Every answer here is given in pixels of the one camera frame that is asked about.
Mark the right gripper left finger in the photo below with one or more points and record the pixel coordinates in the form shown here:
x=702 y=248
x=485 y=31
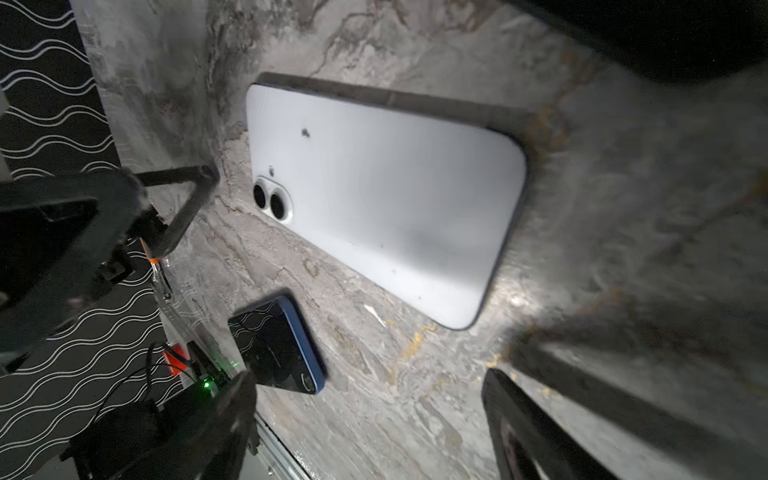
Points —
x=211 y=444

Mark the black phone screen up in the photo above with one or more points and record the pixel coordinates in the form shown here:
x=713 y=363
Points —
x=275 y=346

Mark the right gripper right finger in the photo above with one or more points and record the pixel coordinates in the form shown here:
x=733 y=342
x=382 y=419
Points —
x=527 y=442

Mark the white phone face down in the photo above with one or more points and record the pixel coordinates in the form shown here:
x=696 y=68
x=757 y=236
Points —
x=420 y=206

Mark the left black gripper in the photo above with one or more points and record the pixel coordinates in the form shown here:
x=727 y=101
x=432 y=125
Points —
x=62 y=242

